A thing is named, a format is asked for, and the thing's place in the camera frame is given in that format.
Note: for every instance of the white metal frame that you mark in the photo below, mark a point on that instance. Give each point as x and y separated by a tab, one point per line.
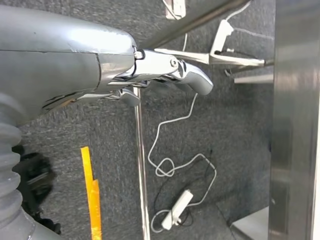
235	60

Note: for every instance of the steel workbench white top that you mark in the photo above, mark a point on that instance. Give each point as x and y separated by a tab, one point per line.
295	132

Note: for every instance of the white power strip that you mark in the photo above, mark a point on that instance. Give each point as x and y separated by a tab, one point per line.
177	210

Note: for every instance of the white panel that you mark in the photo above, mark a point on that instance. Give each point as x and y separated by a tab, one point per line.
250	225

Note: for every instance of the black robot foot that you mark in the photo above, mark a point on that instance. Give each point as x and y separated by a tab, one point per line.
37	185

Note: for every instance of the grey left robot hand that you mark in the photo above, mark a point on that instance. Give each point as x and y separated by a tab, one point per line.
62	63

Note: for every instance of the yellow floor tape square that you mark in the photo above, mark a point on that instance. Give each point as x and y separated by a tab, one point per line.
93	205

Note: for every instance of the white box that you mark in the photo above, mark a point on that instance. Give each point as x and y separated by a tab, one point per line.
178	8

